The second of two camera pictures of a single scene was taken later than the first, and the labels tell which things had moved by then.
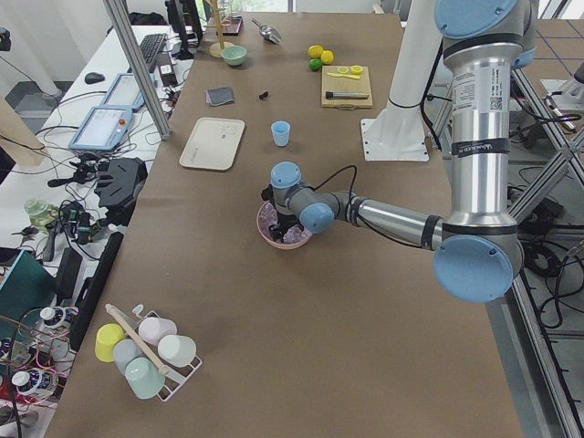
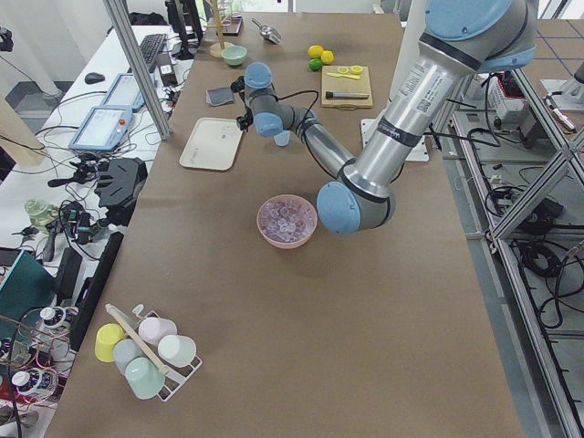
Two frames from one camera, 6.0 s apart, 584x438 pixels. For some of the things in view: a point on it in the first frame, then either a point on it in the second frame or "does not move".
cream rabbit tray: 213,143 does not move
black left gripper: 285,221 → 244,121
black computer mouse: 92,78 does not move
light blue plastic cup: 280,132 does not move
